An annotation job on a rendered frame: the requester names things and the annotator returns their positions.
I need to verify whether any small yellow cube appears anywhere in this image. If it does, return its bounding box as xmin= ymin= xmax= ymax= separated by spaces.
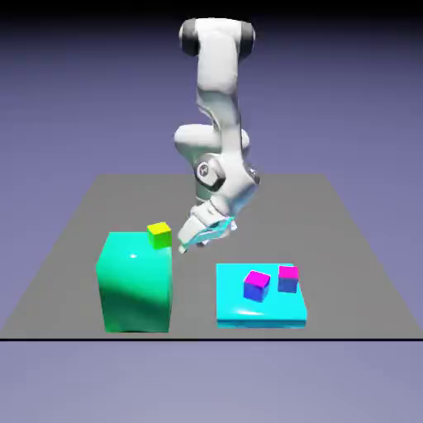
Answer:
xmin=146 ymin=221 xmax=173 ymax=250

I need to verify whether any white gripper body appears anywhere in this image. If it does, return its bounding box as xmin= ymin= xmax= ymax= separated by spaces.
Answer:
xmin=177 ymin=211 xmax=238 ymax=248

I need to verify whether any small magenta cube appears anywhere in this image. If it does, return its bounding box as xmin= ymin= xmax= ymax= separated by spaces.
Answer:
xmin=243 ymin=269 xmax=272 ymax=303
xmin=277 ymin=264 xmax=300 ymax=294

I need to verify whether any large green box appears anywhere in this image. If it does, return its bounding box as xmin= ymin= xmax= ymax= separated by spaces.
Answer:
xmin=95 ymin=231 xmax=173 ymax=334

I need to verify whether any large cyan box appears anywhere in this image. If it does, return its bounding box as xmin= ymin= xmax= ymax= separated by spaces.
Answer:
xmin=215 ymin=263 xmax=308 ymax=330

